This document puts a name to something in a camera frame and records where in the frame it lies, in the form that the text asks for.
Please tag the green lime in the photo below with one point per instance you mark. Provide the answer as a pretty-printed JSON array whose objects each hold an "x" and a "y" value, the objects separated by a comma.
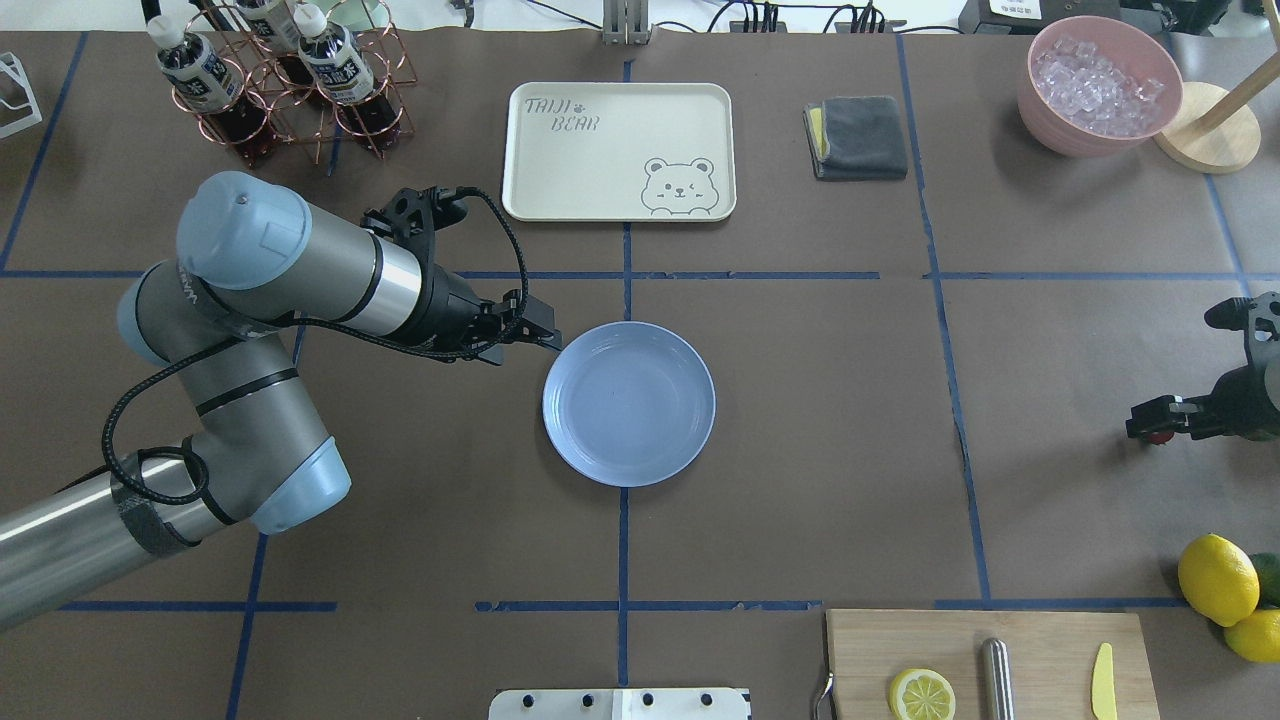
[{"x": 1266, "y": 565}]

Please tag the blue plate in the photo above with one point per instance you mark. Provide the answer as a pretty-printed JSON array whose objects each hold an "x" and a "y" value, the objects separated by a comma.
[{"x": 629, "y": 404}]

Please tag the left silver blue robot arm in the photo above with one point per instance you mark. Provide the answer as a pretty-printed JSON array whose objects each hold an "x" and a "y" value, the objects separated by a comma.
[{"x": 225, "y": 430}]

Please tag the grey folded cloth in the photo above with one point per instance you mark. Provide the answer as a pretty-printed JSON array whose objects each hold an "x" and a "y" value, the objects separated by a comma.
[{"x": 856, "y": 139}]

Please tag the dark drink bottle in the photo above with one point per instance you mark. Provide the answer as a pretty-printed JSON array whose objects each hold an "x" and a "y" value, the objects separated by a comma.
[
  {"x": 210, "y": 87},
  {"x": 335, "y": 60},
  {"x": 273, "y": 25}
]

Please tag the cream bear tray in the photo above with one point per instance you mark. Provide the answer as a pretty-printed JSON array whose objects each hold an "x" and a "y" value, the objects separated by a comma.
[{"x": 619, "y": 152}]

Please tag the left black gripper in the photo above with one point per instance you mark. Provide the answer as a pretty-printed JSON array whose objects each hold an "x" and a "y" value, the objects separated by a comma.
[{"x": 452, "y": 306}]

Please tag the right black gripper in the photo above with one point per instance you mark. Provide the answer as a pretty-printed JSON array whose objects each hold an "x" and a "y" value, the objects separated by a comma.
[{"x": 1243, "y": 393}]

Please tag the yellow plastic knife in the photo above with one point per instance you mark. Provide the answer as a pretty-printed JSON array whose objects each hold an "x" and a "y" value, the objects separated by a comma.
[{"x": 1103, "y": 688}]

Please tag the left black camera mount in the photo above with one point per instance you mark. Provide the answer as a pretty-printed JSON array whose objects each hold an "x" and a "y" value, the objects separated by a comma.
[{"x": 412, "y": 218}]

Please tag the metal knife handle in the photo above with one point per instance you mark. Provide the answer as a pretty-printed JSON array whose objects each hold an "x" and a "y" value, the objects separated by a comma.
[{"x": 996, "y": 660}]

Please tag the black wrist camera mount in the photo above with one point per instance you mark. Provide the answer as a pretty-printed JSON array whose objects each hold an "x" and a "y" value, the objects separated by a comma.
[{"x": 1257, "y": 318}]

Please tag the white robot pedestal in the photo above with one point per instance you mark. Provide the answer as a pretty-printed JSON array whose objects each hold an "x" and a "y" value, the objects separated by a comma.
[{"x": 623, "y": 703}]

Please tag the pink bowl of ice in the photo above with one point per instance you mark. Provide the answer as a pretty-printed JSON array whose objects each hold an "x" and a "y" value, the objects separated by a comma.
[{"x": 1093, "y": 86}]

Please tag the lemon half slice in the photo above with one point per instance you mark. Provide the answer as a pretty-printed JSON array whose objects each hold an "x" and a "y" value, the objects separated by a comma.
[{"x": 921, "y": 693}]

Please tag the copper wire bottle rack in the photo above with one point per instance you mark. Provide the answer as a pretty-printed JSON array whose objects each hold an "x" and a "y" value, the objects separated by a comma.
[{"x": 300, "y": 117}]

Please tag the yellow lemon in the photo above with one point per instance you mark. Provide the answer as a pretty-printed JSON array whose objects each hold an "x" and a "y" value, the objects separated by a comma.
[
  {"x": 1256, "y": 638},
  {"x": 1218, "y": 580}
]

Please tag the wooden cup stand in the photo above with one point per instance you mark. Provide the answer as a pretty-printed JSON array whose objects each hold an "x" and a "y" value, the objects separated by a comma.
[{"x": 1214, "y": 131}]

